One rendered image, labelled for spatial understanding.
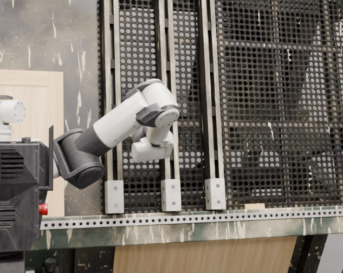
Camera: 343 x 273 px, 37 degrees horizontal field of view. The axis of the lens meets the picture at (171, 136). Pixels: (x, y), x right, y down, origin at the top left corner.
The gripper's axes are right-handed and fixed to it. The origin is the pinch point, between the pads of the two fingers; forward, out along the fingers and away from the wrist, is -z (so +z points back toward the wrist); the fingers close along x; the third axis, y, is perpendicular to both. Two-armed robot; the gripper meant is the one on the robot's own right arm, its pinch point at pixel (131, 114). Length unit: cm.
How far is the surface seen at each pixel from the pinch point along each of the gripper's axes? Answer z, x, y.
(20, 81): -29.8, -1.4, 35.8
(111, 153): -2.3, -19.0, 5.4
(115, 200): 10.2, -32.2, 6.0
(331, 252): -30, -139, -169
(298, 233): 29, -46, -71
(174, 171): 5.9, -24.5, -18.9
